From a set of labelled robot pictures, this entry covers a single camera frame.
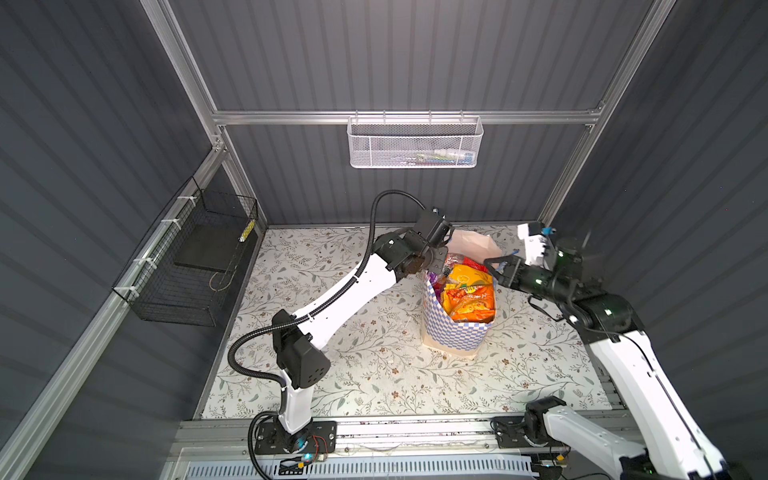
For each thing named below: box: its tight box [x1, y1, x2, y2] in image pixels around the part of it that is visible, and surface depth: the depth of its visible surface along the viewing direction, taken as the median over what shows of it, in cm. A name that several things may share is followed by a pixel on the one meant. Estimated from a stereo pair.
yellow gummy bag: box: [445, 264, 493, 288], surface depth 83 cm
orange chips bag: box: [441, 283, 496, 324], surface depth 74 cm
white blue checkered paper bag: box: [422, 229, 502, 360], surface depth 77 cm
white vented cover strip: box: [183, 460, 536, 479], surface depth 72 cm
